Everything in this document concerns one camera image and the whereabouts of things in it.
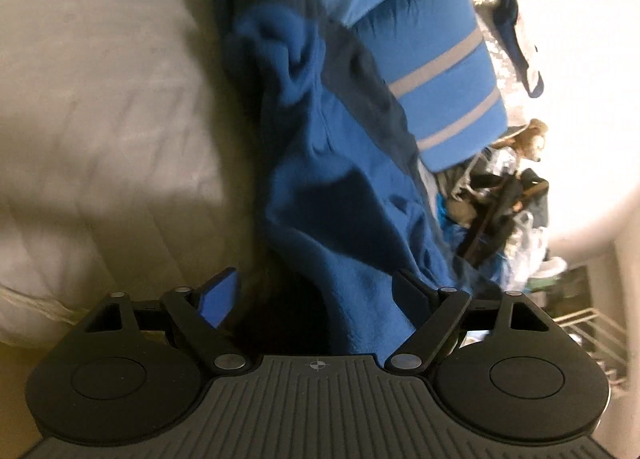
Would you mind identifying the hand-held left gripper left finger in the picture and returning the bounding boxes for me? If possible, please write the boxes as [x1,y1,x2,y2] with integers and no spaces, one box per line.
[82,266,251,375]

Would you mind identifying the blue fleece jacket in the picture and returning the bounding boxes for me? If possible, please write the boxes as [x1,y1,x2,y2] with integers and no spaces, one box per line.
[187,0,501,365]

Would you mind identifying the brown teddy bear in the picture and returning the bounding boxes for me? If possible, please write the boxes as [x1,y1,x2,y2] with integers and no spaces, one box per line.
[492,119,548,162]

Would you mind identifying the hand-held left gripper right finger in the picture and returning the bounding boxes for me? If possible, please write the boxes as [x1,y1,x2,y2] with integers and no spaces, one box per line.
[382,269,551,375]

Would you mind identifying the white wire rack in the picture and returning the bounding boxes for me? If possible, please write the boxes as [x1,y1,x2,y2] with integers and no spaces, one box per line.
[550,264,636,390]

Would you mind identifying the grey quilted bedspread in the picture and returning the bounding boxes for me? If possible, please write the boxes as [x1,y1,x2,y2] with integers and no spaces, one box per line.
[0,0,281,459]

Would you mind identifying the silver and dark cloth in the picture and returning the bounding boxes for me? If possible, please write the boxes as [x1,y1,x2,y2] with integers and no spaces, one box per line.
[470,0,546,100]

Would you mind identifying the pile of bags and clothes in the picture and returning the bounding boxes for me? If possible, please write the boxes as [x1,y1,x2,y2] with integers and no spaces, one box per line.
[435,149,568,290]

